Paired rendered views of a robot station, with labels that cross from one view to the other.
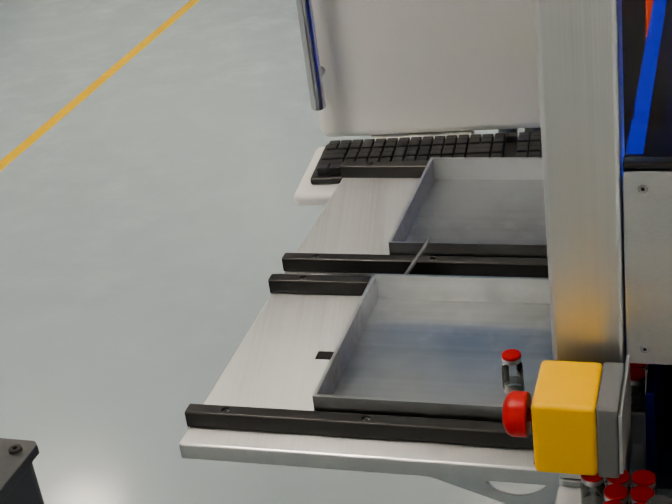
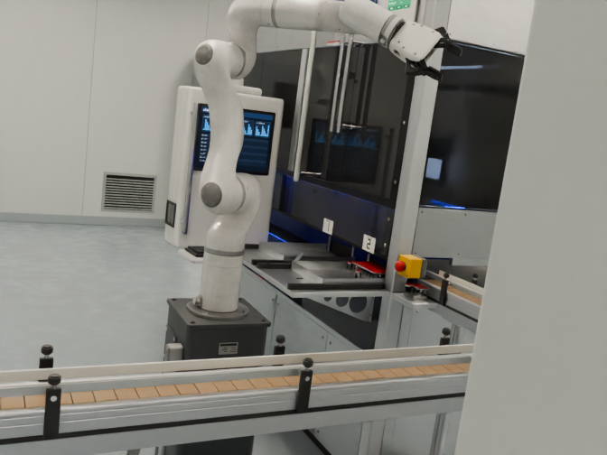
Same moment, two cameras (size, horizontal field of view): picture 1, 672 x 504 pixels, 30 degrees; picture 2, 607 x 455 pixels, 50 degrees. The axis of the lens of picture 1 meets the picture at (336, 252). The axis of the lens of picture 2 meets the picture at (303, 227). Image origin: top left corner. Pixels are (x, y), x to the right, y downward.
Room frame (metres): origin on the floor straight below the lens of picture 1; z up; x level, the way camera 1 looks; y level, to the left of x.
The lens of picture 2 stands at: (-0.39, 1.76, 1.47)
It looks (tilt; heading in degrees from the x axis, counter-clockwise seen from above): 9 degrees down; 313
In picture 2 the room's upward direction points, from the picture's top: 7 degrees clockwise
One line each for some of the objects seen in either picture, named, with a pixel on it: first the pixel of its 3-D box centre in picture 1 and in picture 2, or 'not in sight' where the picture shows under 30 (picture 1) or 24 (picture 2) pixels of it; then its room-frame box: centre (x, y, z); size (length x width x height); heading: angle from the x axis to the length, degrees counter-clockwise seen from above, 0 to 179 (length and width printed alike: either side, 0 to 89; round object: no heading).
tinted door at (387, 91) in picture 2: not in sight; (378, 118); (1.20, -0.28, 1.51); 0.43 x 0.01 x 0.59; 161
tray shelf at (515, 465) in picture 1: (463, 291); (308, 269); (1.34, -0.15, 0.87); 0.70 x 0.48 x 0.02; 161
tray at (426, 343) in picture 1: (495, 349); (344, 273); (1.16, -0.16, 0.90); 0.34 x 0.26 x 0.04; 71
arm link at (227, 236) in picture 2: not in sight; (234, 211); (1.10, 0.49, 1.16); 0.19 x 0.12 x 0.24; 109
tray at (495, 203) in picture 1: (537, 210); (306, 253); (1.48, -0.27, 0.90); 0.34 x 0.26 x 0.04; 71
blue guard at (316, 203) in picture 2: not in sight; (284, 193); (1.92, -0.52, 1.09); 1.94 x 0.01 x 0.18; 161
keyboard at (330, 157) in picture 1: (436, 155); (229, 251); (1.88, -0.19, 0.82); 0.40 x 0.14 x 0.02; 76
